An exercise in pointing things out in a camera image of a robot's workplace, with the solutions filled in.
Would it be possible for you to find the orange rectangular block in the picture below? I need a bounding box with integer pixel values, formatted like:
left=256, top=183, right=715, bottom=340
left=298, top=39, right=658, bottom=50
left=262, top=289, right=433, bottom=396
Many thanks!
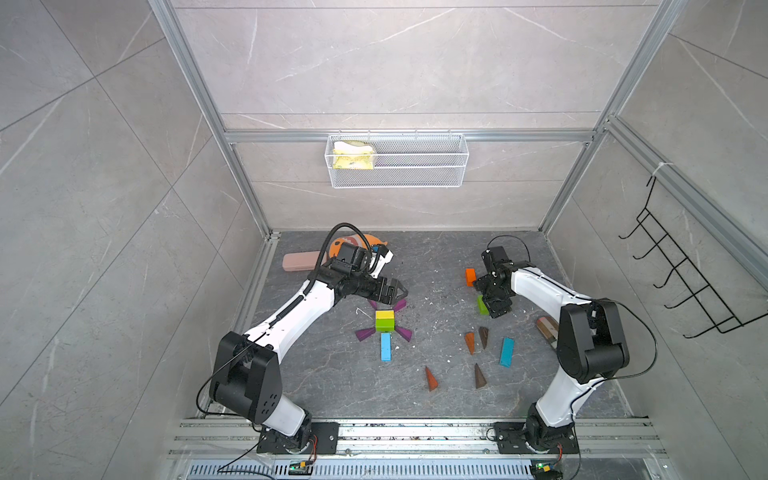
left=465, top=268, right=477, bottom=287

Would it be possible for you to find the small teal block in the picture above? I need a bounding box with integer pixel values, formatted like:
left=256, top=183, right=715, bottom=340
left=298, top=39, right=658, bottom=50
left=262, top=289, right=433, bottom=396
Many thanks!
left=499, top=337, right=515, bottom=368

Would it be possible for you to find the dark walnut wedge block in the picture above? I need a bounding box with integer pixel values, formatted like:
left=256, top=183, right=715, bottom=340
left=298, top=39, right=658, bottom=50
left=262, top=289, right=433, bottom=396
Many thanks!
left=478, top=326, right=489, bottom=349

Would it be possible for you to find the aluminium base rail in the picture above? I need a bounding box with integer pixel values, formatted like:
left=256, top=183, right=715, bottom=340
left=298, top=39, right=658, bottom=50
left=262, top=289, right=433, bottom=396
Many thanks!
left=158, top=417, right=678, bottom=479

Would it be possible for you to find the orange fish plush toy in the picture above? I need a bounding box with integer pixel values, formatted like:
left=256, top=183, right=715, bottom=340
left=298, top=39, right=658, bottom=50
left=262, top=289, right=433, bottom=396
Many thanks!
left=328, top=234, right=387, bottom=264

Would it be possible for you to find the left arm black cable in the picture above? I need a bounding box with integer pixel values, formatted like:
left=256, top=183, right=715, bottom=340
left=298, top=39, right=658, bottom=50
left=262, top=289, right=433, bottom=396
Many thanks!
left=196, top=221, right=376, bottom=418

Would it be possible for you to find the pink rectangular case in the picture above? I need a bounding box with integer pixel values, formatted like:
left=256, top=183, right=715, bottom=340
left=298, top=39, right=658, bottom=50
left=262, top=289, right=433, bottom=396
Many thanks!
left=282, top=251, right=320, bottom=272

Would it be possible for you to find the plaid brown cylinder case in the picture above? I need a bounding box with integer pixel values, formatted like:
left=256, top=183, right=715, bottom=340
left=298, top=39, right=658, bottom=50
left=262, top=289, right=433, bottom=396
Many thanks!
left=535, top=316, right=559, bottom=350

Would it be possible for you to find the white wire wall basket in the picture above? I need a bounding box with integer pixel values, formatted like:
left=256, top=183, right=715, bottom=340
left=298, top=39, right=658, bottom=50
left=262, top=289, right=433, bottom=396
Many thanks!
left=324, top=132, right=470, bottom=189

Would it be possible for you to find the reddish brown wedge block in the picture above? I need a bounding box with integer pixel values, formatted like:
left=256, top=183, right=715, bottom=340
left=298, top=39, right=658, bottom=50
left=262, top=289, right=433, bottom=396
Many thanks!
left=424, top=367, right=439, bottom=392

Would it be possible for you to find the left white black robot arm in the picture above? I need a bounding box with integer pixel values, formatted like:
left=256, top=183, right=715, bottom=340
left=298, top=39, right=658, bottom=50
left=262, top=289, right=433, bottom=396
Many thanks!
left=204, top=242, right=407, bottom=449

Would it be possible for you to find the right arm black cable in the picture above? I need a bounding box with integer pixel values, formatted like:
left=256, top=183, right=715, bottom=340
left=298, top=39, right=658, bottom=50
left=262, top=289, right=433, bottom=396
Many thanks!
left=485, top=234, right=659, bottom=421

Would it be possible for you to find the orange brown wedge block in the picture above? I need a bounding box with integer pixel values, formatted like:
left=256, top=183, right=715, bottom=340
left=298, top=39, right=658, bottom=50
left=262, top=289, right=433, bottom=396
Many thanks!
left=464, top=332, right=476, bottom=355

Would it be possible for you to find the black wire hook rack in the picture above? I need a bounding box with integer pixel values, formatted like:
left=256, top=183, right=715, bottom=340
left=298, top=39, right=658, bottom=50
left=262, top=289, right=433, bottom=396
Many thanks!
left=618, top=176, right=767, bottom=340

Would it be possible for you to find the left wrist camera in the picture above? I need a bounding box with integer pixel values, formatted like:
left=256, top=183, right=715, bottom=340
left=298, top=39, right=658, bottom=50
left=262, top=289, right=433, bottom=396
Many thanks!
left=369, top=244, right=394, bottom=278

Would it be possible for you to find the yellow white cloth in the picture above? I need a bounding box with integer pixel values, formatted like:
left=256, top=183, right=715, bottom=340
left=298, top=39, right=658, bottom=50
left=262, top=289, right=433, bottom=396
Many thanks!
left=331, top=140, right=377, bottom=170

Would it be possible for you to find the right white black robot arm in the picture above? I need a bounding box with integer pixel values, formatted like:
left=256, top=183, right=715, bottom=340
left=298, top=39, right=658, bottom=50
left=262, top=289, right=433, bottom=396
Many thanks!
left=473, top=244, right=630, bottom=453

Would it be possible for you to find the dark brown wedge block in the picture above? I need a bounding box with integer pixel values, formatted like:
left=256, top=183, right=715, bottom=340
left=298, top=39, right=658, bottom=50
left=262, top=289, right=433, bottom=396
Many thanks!
left=474, top=364, right=487, bottom=389

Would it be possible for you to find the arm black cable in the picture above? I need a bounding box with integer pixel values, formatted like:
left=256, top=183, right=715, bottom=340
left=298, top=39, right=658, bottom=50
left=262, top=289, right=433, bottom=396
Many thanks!
left=196, top=221, right=376, bottom=418
left=485, top=234, right=659, bottom=421

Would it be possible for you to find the green rectangular block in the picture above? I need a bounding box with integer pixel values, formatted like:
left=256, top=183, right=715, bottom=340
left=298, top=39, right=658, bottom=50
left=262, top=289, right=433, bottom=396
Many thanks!
left=375, top=318, right=396, bottom=333

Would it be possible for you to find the light blue eraser block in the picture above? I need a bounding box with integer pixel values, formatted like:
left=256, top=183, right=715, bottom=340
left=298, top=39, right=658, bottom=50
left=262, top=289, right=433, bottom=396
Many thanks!
left=381, top=332, right=392, bottom=362

